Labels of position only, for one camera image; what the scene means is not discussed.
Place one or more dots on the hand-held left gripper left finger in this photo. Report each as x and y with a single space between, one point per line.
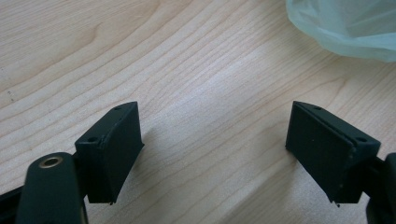
113 155

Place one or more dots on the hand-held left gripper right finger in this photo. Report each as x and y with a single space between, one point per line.
323 152

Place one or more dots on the light green plastic bag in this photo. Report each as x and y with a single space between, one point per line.
348 28

